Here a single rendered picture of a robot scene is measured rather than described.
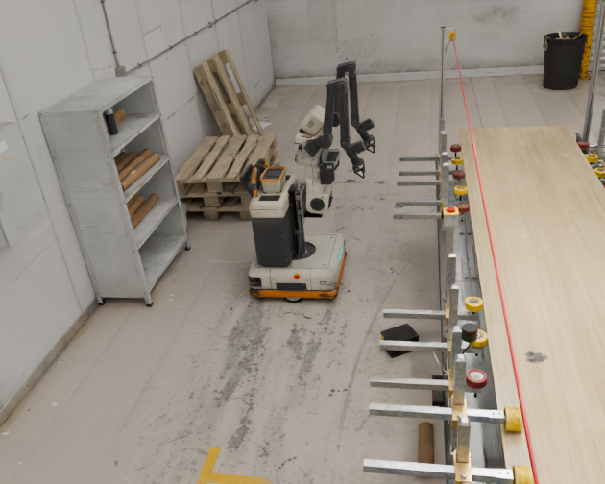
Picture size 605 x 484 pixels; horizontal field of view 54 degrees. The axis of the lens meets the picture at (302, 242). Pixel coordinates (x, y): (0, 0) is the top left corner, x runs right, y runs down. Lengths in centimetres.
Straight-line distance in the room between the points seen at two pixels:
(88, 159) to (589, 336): 320
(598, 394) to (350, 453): 141
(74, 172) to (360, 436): 258
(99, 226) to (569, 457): 340
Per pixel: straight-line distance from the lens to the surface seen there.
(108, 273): 471
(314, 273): 427
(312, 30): 1009
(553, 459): 222
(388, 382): 247
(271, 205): 410
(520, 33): 1007
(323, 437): 345
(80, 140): 427
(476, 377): 245
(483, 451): 258
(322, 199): 418
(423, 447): 329
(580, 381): 252
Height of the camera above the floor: 254
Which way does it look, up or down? 29 degrees down
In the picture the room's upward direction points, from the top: 6 degrees counter-clockwise
